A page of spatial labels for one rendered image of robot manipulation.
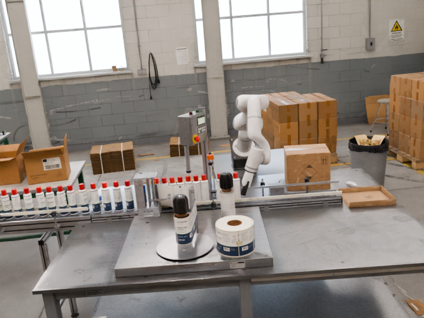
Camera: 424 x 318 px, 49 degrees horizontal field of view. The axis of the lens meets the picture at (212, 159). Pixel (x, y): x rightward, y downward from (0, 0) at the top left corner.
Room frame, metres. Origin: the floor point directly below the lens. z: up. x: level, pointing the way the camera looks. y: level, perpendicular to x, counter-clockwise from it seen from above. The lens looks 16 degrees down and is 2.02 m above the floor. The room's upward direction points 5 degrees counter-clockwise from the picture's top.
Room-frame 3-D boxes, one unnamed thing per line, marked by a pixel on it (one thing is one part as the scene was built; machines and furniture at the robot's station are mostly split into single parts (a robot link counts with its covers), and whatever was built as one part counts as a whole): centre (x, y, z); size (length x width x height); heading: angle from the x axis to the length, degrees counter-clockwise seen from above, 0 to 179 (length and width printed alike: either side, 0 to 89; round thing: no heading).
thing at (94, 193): (2.87, 0.79, 0.98); 0.05 x 0.05 x 0.20
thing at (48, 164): (4.07, 1.49, 0.97); 0.51 x 0.39 x 0.37; 10
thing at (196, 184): (2.85, 0.11, 0.98); 0.05 x 0.05 x 0.20
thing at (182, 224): (2.26, 0.18, 1.04); 0.09 x 0.09 x 0.29
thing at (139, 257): (2.41, 0.13, 0.86); 0.80 x 0.67 x 0.05; 89
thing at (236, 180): (2.85, -0.14, 0.98); 0.05 x 0.05 x 0.20
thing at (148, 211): (2.77, 0.43, 1.01); 0.14 x 0.13 x 0.26; 89
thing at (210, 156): (2.91, 0.01, 1.05); 0.10 x 0.04 x 0.33; 179
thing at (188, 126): (2.94, 0.11, 1.38); 0.17 x 0.10 x 0.19; 144
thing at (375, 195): (2.84, -1.00, 0.85); 0.30 x 0.26 x 0.04; 89
